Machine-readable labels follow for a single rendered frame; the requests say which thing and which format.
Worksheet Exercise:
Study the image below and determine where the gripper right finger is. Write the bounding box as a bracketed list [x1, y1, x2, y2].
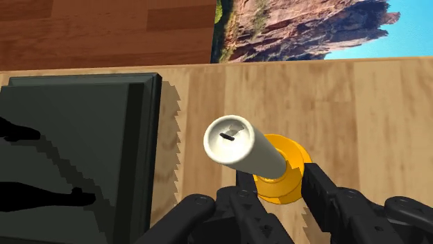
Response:
[300, 162, 433, 244]

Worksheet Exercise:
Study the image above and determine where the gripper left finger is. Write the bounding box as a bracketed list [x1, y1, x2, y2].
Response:
[134, 170, 295, 244]

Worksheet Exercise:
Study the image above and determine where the yellow candle holder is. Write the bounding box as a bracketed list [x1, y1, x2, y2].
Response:
[253, 133, 313, 205]

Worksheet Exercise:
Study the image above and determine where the white candle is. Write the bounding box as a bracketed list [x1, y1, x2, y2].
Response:
[203, 114, 288, 180]

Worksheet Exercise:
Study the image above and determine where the dark green flat box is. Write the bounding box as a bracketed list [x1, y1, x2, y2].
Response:
[0, 72, 163, 244]

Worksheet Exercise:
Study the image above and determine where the canyon landscape wall picture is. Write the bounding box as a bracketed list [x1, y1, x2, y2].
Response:
[210, 0, 433, 64]

